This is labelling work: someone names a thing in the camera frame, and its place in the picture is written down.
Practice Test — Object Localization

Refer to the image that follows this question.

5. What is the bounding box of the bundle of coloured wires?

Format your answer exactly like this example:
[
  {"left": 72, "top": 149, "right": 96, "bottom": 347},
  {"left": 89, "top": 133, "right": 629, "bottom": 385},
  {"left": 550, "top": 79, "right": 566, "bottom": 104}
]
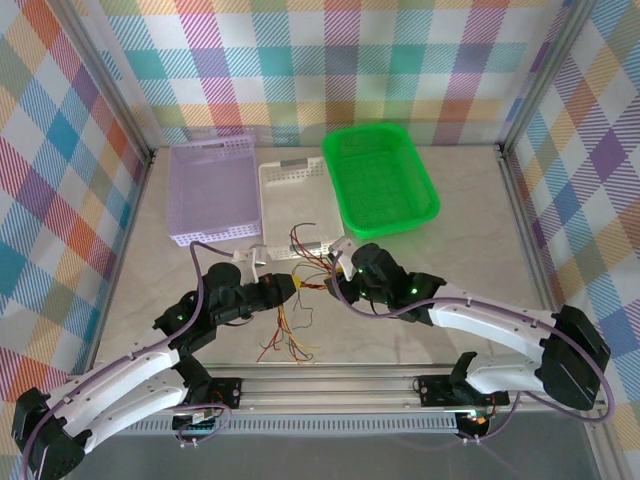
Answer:
[{"left": 277, "top": 304, "right": 322, "bottom": 362}]

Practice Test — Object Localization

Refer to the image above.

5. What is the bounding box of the white plastic basket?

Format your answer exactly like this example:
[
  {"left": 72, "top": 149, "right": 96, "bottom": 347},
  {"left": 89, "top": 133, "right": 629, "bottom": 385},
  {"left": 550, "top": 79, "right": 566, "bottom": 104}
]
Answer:
[{"left": 257, "top": 155, "right": 346, "bottom": 262}]

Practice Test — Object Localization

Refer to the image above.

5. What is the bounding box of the green plastic basket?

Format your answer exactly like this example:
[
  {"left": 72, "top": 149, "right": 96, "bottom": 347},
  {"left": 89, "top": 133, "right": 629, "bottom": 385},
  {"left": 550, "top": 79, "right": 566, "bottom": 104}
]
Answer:
[{"left": 321, "top": 122, "right": 442, "bottom": 240}]

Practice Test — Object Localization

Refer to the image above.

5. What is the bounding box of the purple plastic basket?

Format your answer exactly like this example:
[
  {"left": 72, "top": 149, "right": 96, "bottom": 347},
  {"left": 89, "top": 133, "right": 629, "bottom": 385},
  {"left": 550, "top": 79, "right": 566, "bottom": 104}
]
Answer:
[{"left": 167, "top": 133, "right": 263, "bottom": 250}]

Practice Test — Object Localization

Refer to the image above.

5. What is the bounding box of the green connector board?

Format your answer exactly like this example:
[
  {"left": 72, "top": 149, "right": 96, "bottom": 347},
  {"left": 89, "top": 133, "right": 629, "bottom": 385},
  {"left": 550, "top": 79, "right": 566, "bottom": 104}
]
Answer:
[{"left": 171, "top": 405, "right": 224, "bottom": 437}]

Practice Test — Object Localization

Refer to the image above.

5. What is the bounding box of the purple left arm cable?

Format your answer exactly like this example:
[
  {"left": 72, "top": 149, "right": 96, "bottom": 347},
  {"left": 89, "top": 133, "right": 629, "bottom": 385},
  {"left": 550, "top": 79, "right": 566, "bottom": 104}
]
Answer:
[{"left": 19, "top": 241, "right": 251, "bottom": 471}]

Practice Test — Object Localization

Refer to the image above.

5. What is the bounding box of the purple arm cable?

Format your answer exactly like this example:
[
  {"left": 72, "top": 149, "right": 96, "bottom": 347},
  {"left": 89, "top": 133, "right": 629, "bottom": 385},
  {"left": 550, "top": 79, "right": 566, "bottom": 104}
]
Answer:
[
  {"left": 19, "top": 241, "right": 251, "bottom": 471},
  {"left": 329, "top": 249, "right": 616, "bottom": 446}
]

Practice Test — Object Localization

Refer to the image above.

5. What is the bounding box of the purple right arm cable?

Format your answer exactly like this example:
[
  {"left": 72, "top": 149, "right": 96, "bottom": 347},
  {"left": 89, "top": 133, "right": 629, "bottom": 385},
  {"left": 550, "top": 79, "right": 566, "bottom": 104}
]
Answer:
[{"left": 329, "top": 249, "right": 616, "bottom": 446}]

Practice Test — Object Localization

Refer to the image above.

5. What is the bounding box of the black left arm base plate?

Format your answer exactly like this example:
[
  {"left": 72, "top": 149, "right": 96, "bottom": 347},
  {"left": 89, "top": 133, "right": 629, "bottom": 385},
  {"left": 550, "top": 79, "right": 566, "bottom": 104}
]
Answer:
[{"left": 207, "top": 375, "right": 245, "bottom": 410}]

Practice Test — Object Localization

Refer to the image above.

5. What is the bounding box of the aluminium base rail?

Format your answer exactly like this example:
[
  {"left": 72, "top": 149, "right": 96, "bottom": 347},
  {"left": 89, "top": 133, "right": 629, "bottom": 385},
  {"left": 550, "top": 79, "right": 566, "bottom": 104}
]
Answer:
[{"left": 64, "top": 366, "right": 601, "bottom": 415}]

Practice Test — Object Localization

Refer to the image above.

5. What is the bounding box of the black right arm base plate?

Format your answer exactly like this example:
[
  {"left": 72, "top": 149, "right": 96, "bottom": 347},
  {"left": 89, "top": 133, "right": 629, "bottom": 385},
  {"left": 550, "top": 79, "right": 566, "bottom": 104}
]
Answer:
[{"left": 416, "top": 373, "right": 511, "bottom": 409}]

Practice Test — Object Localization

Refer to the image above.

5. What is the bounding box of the aluminium frame side rail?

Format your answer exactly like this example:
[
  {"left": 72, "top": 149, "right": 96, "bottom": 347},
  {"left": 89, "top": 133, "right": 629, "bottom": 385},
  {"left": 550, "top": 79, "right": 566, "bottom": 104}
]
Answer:
[
  {"left": 89, "top": 147, "right": 157, "bottom": 374},
  {"left": 494, "top": 143, "right": 569, "bottom": 314}
]

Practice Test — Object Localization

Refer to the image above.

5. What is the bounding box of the grey slotted cable duct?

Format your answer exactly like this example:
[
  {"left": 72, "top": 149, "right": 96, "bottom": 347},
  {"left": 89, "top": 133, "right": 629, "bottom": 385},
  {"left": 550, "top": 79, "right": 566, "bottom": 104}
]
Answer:
[{"left": 112, "top": 416, "right": 460, "bottom": 437}]

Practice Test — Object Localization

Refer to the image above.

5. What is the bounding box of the aluminium frame post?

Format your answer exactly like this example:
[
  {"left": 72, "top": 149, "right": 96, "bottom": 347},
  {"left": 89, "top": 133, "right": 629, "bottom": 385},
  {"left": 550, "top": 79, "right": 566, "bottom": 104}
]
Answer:
[
  {"left": 499, "top": 0, "right": 601, "bottom": 154},
  {"left": 58, "top": 0, "right": 155, "bottom": 162}
]

